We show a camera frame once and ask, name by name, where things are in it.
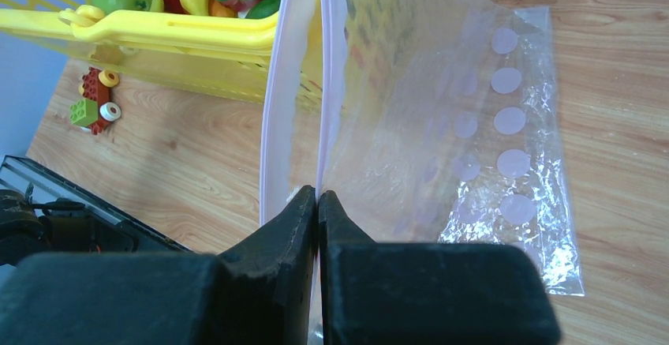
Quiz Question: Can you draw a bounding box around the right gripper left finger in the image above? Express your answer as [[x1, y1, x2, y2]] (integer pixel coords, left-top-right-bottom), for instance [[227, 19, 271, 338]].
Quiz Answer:
[[1, 186, 317, 344]]

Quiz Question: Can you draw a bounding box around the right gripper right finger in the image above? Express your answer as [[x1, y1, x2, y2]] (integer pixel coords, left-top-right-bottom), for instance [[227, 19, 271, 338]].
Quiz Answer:
[[319, 191, 561, 344]]

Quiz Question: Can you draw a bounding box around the clear zip top bag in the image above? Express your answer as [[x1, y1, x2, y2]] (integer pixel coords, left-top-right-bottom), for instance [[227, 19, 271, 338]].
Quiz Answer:
[[260, 0, 584, 344]]

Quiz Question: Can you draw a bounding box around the yellow plastic basket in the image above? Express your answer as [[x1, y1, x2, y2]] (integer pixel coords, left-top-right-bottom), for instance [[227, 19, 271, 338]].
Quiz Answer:
[[1, 0, 280, 103]]

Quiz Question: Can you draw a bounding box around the colourful toy block car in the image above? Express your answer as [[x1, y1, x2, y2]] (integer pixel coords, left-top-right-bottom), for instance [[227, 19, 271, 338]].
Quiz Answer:
[[69, 67, 121, 136]]

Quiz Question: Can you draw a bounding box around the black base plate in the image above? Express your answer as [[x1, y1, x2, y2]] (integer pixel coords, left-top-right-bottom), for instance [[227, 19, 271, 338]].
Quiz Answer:
[[1, 156, 186, 266]]

